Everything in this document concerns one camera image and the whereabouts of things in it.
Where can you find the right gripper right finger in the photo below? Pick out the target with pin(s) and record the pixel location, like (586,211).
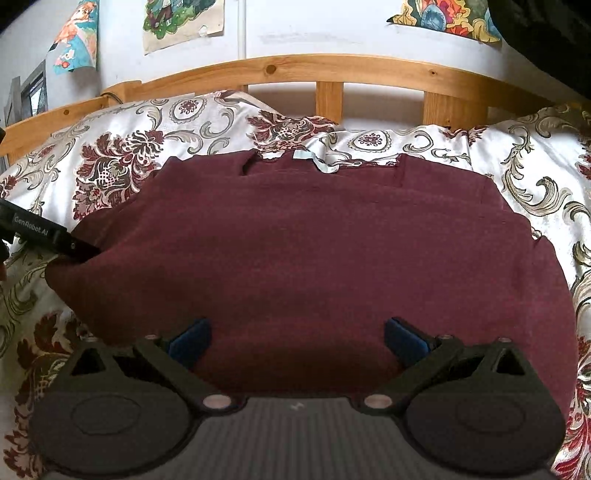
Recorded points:
(423,360)

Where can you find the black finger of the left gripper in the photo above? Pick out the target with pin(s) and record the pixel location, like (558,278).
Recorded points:
(74,249)

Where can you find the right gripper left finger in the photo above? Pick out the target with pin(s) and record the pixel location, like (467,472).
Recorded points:
(174,358)

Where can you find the maroon garment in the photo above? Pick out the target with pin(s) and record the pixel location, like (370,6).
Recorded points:
(298,271)

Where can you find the orange blue cartoon poster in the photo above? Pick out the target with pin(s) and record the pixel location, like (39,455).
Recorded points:
(76,44)

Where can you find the floral satin bedspread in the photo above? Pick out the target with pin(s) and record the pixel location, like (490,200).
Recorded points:
(540,163)

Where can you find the anime girl green poster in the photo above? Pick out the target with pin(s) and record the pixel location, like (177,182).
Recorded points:
(171,22)

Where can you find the wooden bed headboard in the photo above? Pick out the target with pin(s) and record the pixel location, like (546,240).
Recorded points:
(452,97)

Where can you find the colourful floral poster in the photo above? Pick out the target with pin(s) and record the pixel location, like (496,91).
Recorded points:
(464,18)

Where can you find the dark jacket torso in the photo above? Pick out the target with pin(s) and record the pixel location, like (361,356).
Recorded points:
(553,34)

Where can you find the dark window frame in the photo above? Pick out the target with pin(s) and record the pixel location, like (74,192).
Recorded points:
(27,98)

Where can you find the white wall pipe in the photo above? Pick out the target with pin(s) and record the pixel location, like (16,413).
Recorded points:
(242,4)

